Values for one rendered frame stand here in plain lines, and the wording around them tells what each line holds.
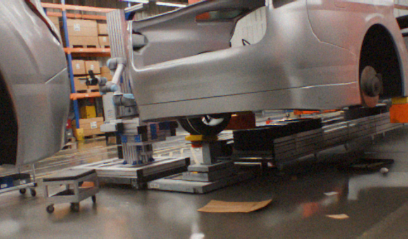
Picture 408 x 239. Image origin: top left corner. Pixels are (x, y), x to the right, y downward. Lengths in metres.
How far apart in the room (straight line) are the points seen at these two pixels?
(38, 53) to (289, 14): 1.67
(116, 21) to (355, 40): 3.03
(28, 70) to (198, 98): 1.87
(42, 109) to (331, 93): 1.88
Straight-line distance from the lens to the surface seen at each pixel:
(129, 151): 5.52
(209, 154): 4.77
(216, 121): 4.87
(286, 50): 2.90
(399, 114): 4.18
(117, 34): 5.54
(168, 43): 4.36
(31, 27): 1.75
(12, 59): 1.65
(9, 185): 5.67
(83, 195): 4.49
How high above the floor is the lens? 0.90
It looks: 3 degrees down
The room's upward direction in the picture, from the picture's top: 6 degrees counter-clockwise
